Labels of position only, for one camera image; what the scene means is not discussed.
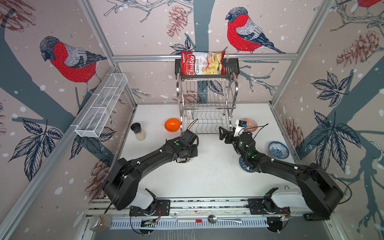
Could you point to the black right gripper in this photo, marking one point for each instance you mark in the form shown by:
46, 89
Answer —
230, 135

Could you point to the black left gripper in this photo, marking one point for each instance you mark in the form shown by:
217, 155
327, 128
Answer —
195, 153

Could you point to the steel wire dish rack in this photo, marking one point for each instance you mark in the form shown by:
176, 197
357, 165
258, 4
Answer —
213, 103

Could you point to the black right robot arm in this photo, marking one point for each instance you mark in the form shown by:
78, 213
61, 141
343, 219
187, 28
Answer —
321, 193

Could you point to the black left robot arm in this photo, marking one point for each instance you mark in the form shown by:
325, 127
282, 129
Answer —
121, 185

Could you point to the red patterned ceramic bowl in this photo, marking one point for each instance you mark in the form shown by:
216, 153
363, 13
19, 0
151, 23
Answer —
252, 125

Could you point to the orange plastic bowl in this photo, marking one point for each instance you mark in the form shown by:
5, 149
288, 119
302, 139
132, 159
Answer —
172, 125

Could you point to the dark blue geometric bowl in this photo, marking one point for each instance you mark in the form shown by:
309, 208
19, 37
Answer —
244, 166

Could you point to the blue white floral bowl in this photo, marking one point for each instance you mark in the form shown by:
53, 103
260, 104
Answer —
279, 150

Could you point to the salt grinder with black cap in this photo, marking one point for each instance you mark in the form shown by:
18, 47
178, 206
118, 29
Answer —
138, 131

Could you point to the metal spoon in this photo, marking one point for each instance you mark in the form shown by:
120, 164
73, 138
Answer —
213, 220

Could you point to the red cassava chips bag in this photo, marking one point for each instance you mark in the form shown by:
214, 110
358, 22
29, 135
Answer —
189, 62

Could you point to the glass jar with lid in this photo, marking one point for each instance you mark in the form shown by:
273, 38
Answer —
100, 223

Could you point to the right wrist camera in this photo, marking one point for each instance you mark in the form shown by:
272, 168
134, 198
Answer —
241, 125

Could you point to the black wall shelf basket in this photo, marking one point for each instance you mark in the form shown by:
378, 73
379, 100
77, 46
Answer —
230, 67

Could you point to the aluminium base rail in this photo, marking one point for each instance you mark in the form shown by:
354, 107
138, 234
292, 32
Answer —
192, 213

